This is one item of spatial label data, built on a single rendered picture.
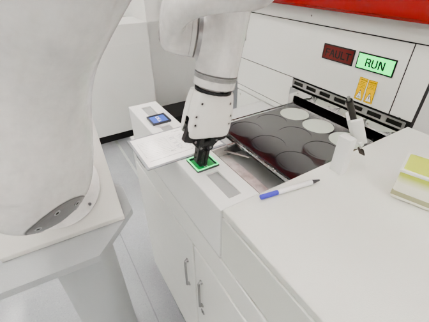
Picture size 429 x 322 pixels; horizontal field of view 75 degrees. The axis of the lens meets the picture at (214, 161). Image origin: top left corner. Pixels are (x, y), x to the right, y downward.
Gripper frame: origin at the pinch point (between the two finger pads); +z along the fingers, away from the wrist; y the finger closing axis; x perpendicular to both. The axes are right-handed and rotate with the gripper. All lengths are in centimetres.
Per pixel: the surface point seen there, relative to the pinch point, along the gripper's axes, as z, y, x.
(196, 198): 7.2, 3.0, 5.5
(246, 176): 7.4, -14.4, 1.4
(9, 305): 111, 49, -66
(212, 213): 6.2, 3.3, 12.2
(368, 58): -24, -54, -2
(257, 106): 5, -55, -42
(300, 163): 2.7, -27.7, 6.4
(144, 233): 96, -20, -73
